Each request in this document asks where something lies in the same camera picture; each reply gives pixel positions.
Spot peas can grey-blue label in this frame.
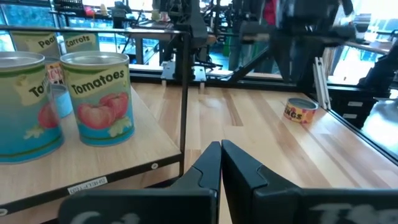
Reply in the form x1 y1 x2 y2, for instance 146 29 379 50
10 30 62 60

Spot silver aluminium profile bars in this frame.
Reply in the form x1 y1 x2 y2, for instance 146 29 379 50
313 57 331 110

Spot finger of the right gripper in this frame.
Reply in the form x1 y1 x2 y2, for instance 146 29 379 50
294 40 318 82
270 40 295 82

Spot black background equipment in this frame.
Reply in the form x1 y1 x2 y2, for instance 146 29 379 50
356 40 398 98

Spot tomatoes can blue label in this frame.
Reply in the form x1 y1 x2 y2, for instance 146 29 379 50
0 51 65 165
60 50 136 147

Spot green background container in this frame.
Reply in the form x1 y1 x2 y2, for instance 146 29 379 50
222 36 242 72

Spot short yellow pink can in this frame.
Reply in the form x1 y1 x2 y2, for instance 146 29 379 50
282 97 320 124

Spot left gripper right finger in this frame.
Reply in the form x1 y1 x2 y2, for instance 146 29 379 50
222 139 398 224

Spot carrots can blue yellow label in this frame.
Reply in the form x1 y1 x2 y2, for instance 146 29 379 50
62 32 101 54

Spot wooden shelf with black frame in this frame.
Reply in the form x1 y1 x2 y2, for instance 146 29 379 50
0 24 191 217

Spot short plain blue can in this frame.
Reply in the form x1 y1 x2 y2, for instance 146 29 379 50
50 83 75 119

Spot person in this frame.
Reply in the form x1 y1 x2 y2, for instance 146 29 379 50
262 0 278 26

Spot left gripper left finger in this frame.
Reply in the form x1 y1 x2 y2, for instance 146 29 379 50
58 140 222 224

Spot black drawer cabinet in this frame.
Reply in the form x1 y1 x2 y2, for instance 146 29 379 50
328 88 379 130

